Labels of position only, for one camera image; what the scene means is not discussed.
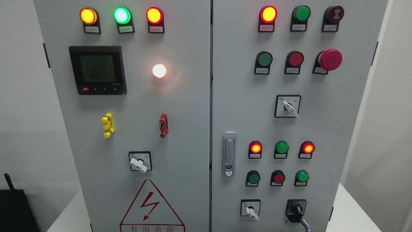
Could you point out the red terminal connector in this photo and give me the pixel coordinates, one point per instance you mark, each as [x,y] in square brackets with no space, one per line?
[164,125]

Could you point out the red push button lower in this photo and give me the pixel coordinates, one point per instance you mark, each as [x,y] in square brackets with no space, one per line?
[277,178]

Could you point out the red push button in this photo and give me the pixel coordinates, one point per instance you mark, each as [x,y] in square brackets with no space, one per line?
[277,178]
[293,62]

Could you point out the green push button upper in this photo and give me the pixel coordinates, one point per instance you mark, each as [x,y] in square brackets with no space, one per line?
[263,62]

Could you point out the white selector switch upper right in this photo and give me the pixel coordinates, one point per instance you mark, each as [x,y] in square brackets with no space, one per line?
[287,106]

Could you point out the red lit indicator middle left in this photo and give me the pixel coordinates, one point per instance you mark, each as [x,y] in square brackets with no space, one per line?
[255,150]

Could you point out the green indicator lower right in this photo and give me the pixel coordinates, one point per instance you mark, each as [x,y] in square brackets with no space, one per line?
[301,178]

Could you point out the red emergency stop button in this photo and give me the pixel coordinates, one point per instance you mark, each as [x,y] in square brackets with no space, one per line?
[326,61]

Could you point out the yellow indicator light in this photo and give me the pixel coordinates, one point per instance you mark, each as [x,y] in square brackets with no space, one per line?
[90,19]

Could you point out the green indicator top right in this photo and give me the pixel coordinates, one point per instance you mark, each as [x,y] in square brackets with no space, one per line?
[299,18]

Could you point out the red black buzzer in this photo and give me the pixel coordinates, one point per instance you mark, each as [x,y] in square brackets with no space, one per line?
[331,18]

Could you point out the red lit indicator light left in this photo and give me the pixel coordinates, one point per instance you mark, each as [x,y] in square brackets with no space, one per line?
[155,19]

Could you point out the black device with antenna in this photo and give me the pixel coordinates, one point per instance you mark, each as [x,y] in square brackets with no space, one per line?
[15,212]

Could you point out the green lit indicator light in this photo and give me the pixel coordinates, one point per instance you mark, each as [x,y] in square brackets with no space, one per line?
[124,20]

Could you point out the white selector switch left door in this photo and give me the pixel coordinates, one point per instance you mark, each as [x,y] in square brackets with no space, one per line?
[140,161]

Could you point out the red indicator middle right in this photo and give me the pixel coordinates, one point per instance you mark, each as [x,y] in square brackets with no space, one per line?
[306,150]

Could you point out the red lit indicator top right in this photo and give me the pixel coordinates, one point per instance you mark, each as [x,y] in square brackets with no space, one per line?
[267,17]

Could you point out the white selector switch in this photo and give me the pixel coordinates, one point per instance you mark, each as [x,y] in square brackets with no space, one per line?
[287,106]
[250,208]

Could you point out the green push button lower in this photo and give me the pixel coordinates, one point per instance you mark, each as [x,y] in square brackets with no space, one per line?
[252,178]

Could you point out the yellow terminal connector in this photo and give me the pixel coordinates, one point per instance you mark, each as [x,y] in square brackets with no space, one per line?
[108,125]

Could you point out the grey cabinet door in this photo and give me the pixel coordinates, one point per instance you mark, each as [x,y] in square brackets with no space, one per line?
[244,103]
[181,159]

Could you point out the black rotary knob switch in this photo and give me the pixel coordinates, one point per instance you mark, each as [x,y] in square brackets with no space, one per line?
[295,209]

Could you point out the green push button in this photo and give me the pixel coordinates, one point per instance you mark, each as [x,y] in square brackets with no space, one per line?
[263,62]
[252,178]

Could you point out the red push button upper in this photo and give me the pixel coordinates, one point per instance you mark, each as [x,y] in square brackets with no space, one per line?
[293,62]

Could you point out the black digital power meter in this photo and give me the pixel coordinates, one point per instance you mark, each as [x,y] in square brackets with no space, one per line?
[98,69]

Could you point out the grey right cabinet door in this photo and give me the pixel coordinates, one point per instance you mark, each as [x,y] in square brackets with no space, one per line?
[244,103]

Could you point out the white lit indicator light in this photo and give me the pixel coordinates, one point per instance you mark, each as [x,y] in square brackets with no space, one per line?
[159,70]

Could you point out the red electrical warning sticker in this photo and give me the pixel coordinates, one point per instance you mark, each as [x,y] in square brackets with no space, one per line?
[151,212]

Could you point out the silver door latch handle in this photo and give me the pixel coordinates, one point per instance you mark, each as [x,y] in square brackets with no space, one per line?
[228,153]

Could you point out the white selector switch lower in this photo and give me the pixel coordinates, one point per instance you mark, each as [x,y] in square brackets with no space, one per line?
[250,208]

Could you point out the green indicator middle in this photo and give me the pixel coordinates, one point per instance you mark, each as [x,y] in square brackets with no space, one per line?
[280,150]

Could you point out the grey left cabinet door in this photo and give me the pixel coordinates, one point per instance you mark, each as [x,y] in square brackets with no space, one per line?
[181,159]

